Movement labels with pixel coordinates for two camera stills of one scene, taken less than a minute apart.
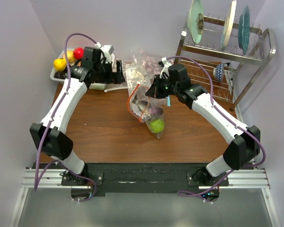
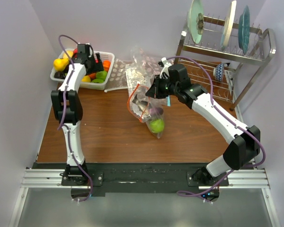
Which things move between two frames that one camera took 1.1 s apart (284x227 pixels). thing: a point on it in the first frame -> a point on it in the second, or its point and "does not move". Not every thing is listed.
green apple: (156, 125) does not move
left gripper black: (109, 79) -> (98, 66)
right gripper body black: (164, 87) does not move
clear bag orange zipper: (148, 109) does not move
